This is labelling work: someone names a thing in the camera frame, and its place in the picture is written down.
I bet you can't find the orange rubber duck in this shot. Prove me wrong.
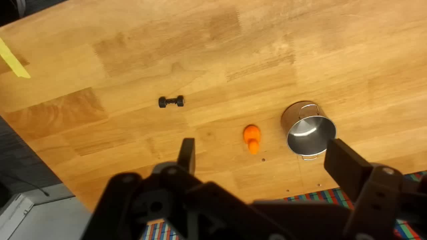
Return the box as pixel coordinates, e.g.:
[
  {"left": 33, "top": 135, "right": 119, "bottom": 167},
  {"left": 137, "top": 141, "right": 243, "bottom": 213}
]
[{"left": 241, "top": 123, "right": 263, "bottom": 156}]

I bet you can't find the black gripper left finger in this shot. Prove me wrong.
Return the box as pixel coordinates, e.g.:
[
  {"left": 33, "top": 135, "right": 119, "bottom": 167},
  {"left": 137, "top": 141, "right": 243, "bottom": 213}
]
[{"left": 176, "top": 137, "right": 197, "bottom": 175}]

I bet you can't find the grey metal base plate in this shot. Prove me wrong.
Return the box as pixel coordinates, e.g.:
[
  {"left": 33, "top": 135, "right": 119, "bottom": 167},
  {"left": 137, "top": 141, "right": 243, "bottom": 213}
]
[{"left": 0, "top": 183, "right": 92, "bottom": 240}]

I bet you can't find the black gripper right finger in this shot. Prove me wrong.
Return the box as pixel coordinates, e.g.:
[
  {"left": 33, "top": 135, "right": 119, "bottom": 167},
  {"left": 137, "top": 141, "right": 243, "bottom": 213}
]
[{"left": 323, "top": 137, "right": 376, "bottom": 204}]

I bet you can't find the small black dumbbell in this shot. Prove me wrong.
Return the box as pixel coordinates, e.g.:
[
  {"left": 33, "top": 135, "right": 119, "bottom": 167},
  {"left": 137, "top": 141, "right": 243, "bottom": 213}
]
[{"left": 157, "top": 95, "right": 185, "bottom": 109}]

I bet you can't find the yellow tape strip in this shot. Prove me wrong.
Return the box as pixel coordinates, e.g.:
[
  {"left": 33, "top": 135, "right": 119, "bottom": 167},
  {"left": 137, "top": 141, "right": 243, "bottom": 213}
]
[{"left": 0, "top": 37, "right": 32, "bottom": 80}]

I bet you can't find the silver metal cup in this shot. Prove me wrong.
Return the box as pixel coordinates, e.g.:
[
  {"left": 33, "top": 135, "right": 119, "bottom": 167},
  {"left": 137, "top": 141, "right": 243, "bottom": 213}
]
[{"left": 280, "top": 100, "right": 338, "bottom": 159}]

